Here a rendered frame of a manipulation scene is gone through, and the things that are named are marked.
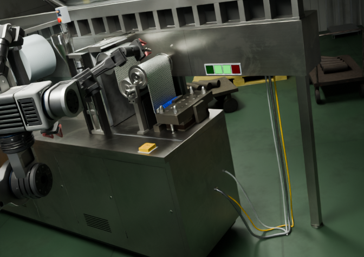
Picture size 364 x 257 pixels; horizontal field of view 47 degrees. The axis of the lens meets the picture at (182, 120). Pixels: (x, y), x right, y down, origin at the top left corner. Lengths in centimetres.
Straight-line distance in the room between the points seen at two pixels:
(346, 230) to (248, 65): 129
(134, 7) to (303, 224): 186
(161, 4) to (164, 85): 51
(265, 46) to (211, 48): 35
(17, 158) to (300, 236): 194
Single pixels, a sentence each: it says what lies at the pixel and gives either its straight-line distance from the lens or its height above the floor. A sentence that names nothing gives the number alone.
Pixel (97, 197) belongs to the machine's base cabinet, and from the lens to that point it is 292.
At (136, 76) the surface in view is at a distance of 251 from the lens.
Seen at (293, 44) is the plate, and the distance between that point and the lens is 234.
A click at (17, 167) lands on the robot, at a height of 123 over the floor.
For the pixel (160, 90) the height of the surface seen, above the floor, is 113.
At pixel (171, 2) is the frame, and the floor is 161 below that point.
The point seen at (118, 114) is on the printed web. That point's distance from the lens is 288.
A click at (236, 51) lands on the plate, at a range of 249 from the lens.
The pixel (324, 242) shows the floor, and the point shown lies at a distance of 296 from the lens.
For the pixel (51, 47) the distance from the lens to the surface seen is 335.
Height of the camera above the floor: 187
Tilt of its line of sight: 21 degrees down
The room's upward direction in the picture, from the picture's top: 12 degrees counter-clockwise
